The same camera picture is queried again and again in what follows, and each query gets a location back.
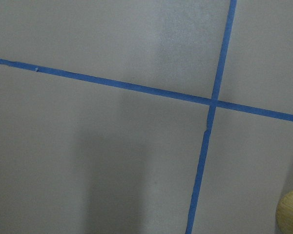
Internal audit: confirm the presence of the brown paper table cover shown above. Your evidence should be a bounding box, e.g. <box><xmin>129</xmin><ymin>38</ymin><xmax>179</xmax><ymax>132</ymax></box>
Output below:
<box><xmin>0</xmin><ymin>0</ymin><xmax>293</xmax><ymax>234</ymax></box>

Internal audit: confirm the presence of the wooden cup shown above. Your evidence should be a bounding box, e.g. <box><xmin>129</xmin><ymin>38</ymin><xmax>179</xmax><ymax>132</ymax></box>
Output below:
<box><xmin>275</xmin><ymin>190</ymin><xmax>293</xmax><ymax>234</ymax></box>

